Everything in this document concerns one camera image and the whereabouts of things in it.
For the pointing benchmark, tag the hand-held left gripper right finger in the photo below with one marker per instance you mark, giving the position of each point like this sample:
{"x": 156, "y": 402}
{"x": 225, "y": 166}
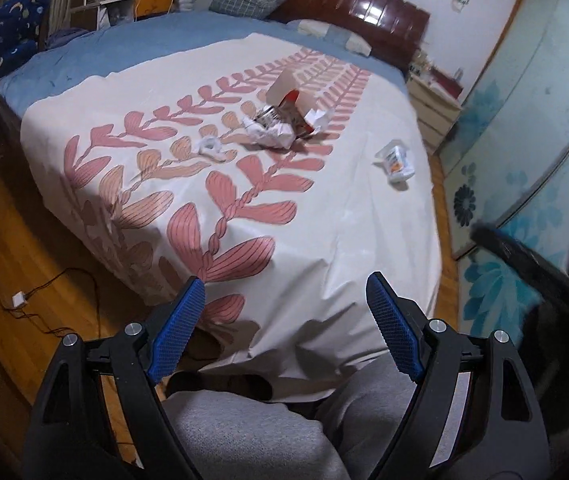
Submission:
{"x": 389, "y": 325}

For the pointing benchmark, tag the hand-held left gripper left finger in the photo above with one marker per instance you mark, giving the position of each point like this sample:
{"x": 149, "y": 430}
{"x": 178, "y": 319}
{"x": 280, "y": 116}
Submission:
{"x": 179, "y": 330}

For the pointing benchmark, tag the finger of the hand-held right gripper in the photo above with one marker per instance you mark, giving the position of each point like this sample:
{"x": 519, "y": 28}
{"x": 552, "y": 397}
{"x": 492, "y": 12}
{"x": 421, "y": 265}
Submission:
{"x": 529, "y": 270}

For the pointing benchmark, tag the clear plastic packet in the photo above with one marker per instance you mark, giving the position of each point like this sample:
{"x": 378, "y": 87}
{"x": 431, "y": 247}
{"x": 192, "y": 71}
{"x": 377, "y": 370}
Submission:
{"x": 395, "y": 162}

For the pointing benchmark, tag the white paper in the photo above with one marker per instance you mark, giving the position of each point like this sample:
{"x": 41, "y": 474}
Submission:
{"x": 272, "y": 135}

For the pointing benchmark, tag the pink cardboard piece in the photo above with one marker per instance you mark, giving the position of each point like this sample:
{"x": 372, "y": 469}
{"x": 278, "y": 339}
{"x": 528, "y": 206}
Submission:
{"x": 280, "y": 87}

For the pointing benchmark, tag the floral sliding wardrobe door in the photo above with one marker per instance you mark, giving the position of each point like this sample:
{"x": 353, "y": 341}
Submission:
{"x": 514, "y": 100}
{"x": 514, "y": 280}

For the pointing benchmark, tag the person's grey pants legs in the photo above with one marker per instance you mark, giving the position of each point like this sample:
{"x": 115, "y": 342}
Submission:
{"x": 244, "y": 435}

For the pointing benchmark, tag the cream bedspread with pink leaves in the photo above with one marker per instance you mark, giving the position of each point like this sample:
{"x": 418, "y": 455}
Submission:
{"x": 314, "y": 220}

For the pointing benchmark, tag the white plug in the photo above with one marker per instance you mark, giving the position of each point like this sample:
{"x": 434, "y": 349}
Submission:
{"x": 20, "y": 299}

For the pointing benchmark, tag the light wooden nightstand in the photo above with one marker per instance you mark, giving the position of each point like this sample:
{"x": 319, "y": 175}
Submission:
{"x": 432, "y": 110}

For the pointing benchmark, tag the red box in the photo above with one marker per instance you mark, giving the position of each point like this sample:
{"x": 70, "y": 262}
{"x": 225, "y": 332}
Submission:
{"x": 447, "y": 84}

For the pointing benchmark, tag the blue bed sheet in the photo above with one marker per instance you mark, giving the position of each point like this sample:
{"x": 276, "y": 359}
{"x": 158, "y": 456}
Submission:
{"x": 114, "y": 45}

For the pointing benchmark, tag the white pillow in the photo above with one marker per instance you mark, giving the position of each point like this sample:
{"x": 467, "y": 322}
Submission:
{"x": 324, "y": 30}

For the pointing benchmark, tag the dark red wooden headboard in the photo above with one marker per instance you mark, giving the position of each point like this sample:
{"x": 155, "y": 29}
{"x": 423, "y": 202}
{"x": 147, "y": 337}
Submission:
{"x": 364, "y": 5}

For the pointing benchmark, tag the folded white cloth stack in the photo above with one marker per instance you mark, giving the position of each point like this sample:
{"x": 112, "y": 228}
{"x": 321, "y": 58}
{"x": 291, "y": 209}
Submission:
{"x": 192, "y": 1}

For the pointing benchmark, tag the dark blue star print cloth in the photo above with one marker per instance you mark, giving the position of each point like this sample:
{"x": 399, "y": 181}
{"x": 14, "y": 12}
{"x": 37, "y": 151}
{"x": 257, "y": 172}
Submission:
{"x": 9, "y": 35}

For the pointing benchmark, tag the small wall ornament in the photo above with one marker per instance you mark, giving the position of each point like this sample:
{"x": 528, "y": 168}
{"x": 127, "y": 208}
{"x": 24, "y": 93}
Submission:
{"x": 459, "y": 0}

